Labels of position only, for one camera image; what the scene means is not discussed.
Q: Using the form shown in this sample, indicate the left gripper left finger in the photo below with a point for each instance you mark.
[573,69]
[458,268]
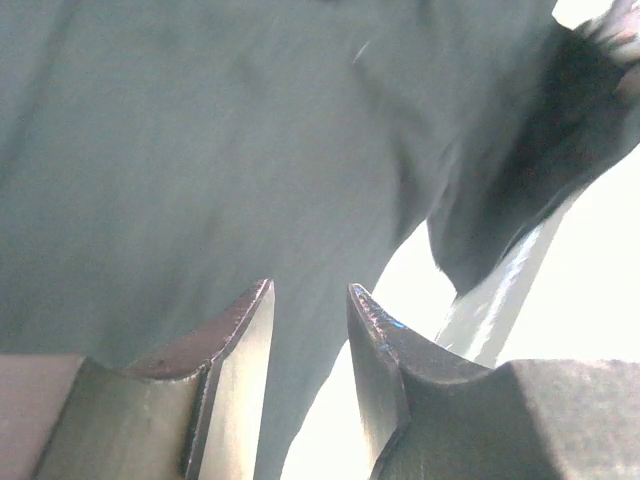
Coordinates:
[229,358]

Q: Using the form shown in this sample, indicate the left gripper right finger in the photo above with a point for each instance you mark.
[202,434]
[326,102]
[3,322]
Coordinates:
[424,410]

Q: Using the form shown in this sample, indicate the black t shirt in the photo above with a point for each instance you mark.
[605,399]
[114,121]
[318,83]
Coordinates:
[158,157]

